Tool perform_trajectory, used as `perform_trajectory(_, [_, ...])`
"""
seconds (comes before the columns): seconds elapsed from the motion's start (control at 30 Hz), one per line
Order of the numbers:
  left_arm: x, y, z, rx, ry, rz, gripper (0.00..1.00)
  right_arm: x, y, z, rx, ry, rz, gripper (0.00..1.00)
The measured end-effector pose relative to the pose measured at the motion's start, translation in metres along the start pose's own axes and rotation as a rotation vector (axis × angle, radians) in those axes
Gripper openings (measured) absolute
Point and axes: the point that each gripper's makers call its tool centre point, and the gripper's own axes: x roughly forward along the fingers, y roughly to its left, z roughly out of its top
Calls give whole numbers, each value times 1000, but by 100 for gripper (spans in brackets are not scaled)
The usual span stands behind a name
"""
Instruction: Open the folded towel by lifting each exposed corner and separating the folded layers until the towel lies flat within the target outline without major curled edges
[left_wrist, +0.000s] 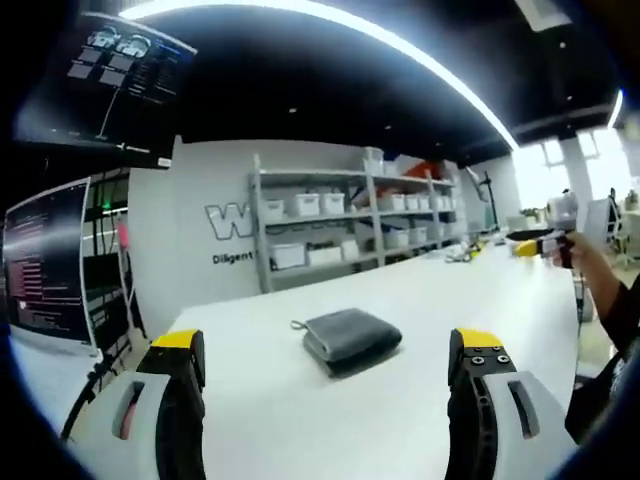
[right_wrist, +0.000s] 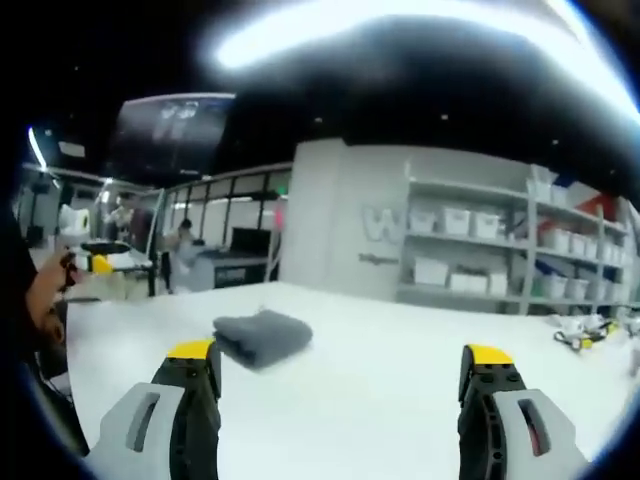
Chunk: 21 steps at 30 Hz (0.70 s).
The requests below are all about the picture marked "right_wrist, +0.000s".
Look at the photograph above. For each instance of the rows of white storage bins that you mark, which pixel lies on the rows of white storage bins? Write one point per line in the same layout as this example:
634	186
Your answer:
457	222

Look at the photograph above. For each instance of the black-legged table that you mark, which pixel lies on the black-legged table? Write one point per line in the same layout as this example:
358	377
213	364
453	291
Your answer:
140	265

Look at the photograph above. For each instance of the grey towel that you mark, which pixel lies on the grey towel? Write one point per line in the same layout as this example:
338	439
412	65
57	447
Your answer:
265	335

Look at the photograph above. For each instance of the person's left hand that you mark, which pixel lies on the person's left hand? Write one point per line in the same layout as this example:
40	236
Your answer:
45	300

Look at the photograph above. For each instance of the dark cabinet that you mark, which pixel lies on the dark cabinet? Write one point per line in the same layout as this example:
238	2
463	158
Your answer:
231	272

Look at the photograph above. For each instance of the white round object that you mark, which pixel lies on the white round object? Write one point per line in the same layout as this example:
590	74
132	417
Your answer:
75	220

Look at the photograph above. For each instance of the grey metal shelf unit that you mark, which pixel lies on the grey metal shelf unit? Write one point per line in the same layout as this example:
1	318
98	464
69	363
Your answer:
522	250

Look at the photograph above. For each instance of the red and blue wall banner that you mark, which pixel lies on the red and blue wall banner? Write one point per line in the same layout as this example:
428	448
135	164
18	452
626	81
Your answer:
600	202

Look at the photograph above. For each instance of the person's dark clothing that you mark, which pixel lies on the person's dark clothing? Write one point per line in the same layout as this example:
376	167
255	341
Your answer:
20	260

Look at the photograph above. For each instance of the short ceiling light strip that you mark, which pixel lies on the short ceiling light strip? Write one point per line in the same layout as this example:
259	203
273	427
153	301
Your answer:
37	147

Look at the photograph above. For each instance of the yellow and black tool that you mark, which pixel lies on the yellow and black tool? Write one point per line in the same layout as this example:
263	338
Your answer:
585	339

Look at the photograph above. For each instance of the black monitor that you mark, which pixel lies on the black monitor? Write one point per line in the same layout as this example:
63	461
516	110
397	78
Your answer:
252	240

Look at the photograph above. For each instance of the long ceiling light strip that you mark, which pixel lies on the long ceiling light strip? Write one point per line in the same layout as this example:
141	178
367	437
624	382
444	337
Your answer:
400	35

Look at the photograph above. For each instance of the dark hanging screen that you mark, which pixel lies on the dark hanging screen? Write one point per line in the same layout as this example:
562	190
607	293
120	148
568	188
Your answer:
167	132

